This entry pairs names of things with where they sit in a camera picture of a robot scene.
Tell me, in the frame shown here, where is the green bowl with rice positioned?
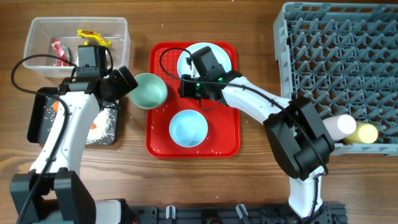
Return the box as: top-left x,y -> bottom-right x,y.
129,73 -> 168,110

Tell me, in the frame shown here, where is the light blue bowl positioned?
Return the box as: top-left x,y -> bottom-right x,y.
169,110 -> 208,147

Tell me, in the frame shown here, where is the yellow snack wrapper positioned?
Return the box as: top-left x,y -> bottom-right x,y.
77,29 -> 111,48

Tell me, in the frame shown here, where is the red snack wrapper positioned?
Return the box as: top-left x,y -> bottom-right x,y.
51,39 -> 70,67

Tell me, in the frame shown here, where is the pink plastic cup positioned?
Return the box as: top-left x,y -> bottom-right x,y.
323,114 -> 356,141

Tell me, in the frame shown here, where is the yellow plastic cup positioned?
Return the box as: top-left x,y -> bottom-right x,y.
343,122 -> 379,144

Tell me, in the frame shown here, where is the orange carrot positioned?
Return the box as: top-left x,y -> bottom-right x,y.
52,101 -> 59,113

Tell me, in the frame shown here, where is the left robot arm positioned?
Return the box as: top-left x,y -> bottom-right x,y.
10,45 -> 138,223

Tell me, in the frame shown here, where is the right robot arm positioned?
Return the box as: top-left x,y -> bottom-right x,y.
178,46 -> 335,223

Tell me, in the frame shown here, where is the grey dishwasher rack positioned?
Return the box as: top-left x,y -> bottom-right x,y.
273,2 -> 397,156

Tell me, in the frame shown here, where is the light blue plate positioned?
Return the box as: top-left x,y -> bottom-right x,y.
177,42 -> 232,78

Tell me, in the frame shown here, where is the red serving tray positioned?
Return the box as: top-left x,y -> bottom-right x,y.
146,42 -> 241,159

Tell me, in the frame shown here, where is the black plastic tray bin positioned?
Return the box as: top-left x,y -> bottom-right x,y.
27,96 -> 119,146

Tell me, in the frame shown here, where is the clear plastic bin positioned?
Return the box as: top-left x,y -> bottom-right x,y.
24,17 -> 131,68

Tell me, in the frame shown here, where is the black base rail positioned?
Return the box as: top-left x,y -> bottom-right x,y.
130,202 -> 348,224

